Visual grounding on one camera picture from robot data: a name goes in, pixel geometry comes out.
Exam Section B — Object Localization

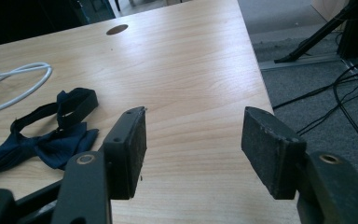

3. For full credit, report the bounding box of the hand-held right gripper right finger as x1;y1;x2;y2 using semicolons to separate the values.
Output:
241;105;308;201

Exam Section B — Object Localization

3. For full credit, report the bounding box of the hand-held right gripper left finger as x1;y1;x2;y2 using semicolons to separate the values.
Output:
102;105;147;201

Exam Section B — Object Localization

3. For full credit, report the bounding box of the navy blue bow tie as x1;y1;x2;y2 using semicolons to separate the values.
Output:
0;87;100;175

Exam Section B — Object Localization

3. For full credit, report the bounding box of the metal floor strip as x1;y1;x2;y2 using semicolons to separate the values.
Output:
258;52;344;71

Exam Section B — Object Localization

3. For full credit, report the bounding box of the black stand leg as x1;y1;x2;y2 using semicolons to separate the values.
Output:
274;0;358;64

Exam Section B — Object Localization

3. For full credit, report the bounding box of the light wooden box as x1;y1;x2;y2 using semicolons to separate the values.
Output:
310;0;352;23

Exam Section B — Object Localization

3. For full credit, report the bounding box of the black floor cable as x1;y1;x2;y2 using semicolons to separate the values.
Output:
272;70;358;111
296;77;358;173

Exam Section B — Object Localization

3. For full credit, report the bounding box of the white wire stand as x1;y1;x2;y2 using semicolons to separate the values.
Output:
0;62;53;117

